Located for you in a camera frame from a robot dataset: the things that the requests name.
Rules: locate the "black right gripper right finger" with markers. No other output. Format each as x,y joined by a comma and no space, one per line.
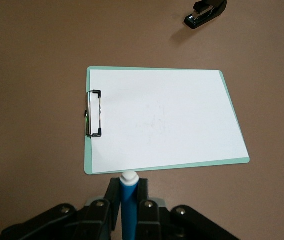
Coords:
146,215

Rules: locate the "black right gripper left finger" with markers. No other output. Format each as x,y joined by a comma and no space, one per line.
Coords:
106,215

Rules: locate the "blue marker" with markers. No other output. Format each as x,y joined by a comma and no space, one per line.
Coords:
128,207

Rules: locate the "mint green clipboard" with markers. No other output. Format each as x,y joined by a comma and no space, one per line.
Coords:
88,155

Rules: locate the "white paper sheet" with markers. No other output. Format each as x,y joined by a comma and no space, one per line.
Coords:
169,120

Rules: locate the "black stapler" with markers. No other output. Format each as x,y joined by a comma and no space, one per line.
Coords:
201,15

